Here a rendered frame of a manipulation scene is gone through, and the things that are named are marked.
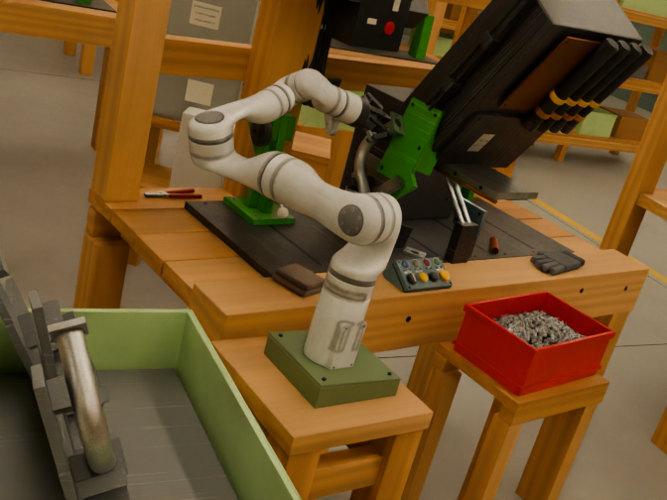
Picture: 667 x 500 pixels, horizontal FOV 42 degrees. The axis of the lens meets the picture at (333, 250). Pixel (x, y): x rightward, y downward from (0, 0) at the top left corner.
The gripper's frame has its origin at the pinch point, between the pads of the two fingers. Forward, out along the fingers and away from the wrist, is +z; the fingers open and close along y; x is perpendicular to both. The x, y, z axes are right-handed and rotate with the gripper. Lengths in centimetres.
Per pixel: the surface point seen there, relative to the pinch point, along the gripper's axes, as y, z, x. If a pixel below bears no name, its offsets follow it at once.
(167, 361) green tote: -66, -65, 8
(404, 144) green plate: -5.2, 2.9, -2.1
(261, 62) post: 20.1, -23.3, 20.2
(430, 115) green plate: -1.1, 2.8, -11.2
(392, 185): -16.4, -0.5, 0.8
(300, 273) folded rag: -43, -30, 7
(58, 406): -86, -110, -34
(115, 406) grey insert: -76, -78, 5
